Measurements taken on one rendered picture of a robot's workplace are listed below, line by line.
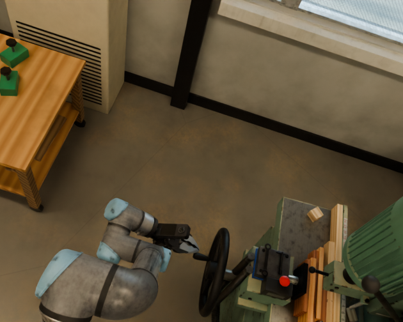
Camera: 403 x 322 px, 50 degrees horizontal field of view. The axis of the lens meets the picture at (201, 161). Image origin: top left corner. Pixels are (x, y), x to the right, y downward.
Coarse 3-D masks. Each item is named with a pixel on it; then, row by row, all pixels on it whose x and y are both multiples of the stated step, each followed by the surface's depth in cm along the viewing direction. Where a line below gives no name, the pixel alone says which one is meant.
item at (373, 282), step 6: (366, 276) 84; (372, 276) 84; (366, 282) 83; (372, 282) 82; (378, 282) 83; (366, 288) 83; (372, 288) 82; (378, 288) 82; (378, 294) 86; (384, 300) 89; (384, 306) 91; (390, 306) 92; (390, 312) 94; (396, 318) 96
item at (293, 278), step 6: (306, 264) 127; (294, 270) 133; (300, 270) 128; (306, 270) 126; (288, 276) 128; (294, 276) 128; (300, 276) 127; (306, 276) 125; (294, 282) 127; (300, 282) 125; (306, 282) 124; (294, 288) 129; (300, 288) 124; (306, 288) 123; (294, 294) 128; (300, 294) 124
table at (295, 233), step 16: (288, 208) 146; (304, 208) 147; (320, 208) 149; (288, 224) 143; (304, 224) 144; (320, 224) 145; (288, 240) 140; (304, 240) 141; (320, 240) 142; (304, 256) 138; (240, 304) 130; (256, 304) 131; (272, 304) 129; (288, 304) 130; (272, 320) 126; (288, 320) 127
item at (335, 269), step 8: (328, 264) 124; (336, 264) 120; (328, 272) 122; (336, 272) 119; (328, 280) 121; (336, 280) 118; (344, 280) 118; (328, 288) 121; (336, 288) 119; (344, 288) 119; (352, 288) 118; (360, 288) 118; (352, 296) 123; (360, 296) 122
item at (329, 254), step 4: (328, 244) 138; (332, 244) 138; (324, 248) 140; (328, 248) 137; (332, 248) 137; (324, 252) 139; (328, 252) 136; (332, 252) 137; (324, 256) 138; (328, 256) 136; (332, 256) 136; (324, 260) 138; (328, 260) 135; (332, 260) 135; (324, 264) 137; (332, 292) 130; (332, 296) 129; (332, 300) 129; (332, 304) 128; (332, 308) 127; (328, 312) 126; (328, 316) 126; (328, 320) 125
